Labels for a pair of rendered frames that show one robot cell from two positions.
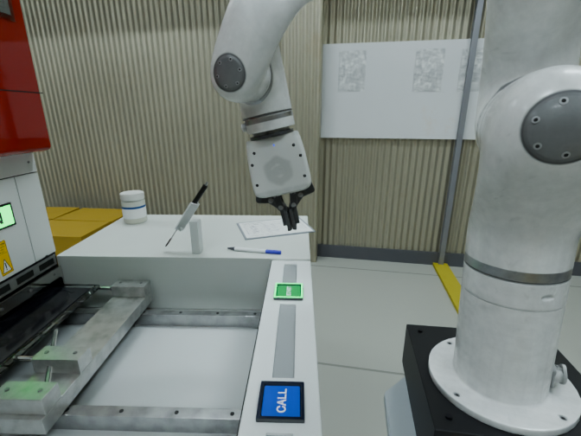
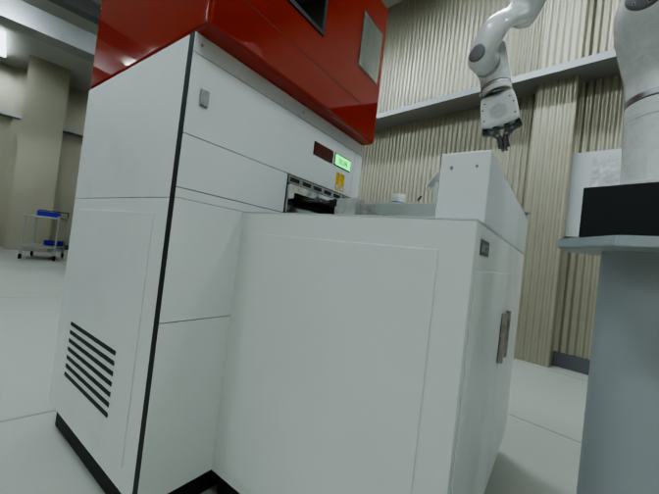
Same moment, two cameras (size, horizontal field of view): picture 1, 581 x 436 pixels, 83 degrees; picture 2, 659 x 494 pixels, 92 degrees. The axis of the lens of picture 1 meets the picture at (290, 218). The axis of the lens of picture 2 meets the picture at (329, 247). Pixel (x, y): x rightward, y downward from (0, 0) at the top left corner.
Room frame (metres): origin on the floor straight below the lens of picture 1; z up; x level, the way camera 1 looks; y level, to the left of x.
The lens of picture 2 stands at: (-0.48, -0.13, 0.73)
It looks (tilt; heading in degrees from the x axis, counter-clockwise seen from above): 1 degrees up; 34
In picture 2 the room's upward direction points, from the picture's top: 7 degrees clockwise
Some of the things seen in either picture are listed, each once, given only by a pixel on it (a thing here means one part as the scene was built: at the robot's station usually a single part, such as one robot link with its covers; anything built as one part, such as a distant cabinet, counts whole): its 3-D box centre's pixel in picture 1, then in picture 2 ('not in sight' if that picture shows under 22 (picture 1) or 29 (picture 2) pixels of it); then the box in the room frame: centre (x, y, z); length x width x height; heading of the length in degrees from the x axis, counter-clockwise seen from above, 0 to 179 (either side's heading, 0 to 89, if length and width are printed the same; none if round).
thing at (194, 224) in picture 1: (188, 227); (433, 187); (0.77, 0.25, 1.03); 0.06 x 0.04 x 0.13; 88
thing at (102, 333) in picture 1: (92, 343); (372, 220); (0.54, 0.39, 0.87); 0.36 x 0.08 x 0.03; 178
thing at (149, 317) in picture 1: (162, 317); not in sight; (0.67, 0.30, 0.84); 0.50 x 0.02 x 0.03; 88
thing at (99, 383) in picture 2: not in sight; (215, 320); (0.35, 0.94, 0.41); 0.82 x 0.70 x 0.82; 178
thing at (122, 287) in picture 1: (131, 287); not in sight; (0.71, 0.39, 0.89); 0.08 x 0.03 x 0.03; 88
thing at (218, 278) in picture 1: (204, 254); (437, 227); (0.91, 0.26, 0.89); 0.62 x 0.35 x 0.14; 88
